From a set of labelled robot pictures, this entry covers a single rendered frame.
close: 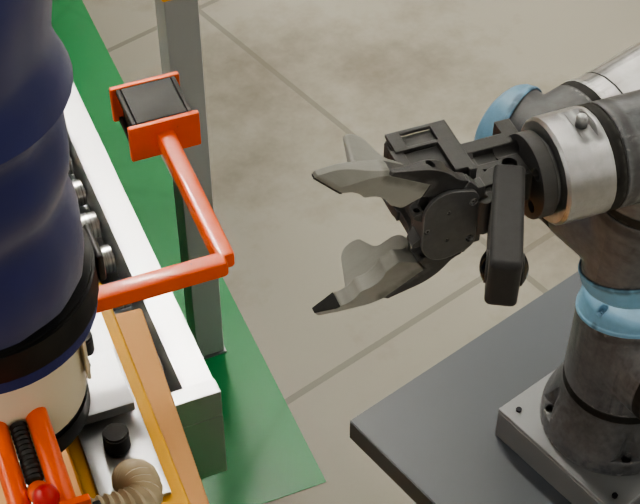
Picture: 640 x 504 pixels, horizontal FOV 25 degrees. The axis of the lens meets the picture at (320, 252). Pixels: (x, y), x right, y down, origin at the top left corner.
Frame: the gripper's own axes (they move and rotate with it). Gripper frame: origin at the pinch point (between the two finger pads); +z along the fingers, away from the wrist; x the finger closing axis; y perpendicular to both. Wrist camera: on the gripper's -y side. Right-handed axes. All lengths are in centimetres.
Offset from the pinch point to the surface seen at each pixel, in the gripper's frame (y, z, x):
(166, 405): 39, 5, -63
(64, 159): 22.3, 14.6, -4.7
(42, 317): 18.0, 19.5, -18.8
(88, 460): 20, 18, -44
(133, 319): 54, 5, -63
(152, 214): 166, -22, -158
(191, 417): 64, -3, -101
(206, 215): 39, -2, -33
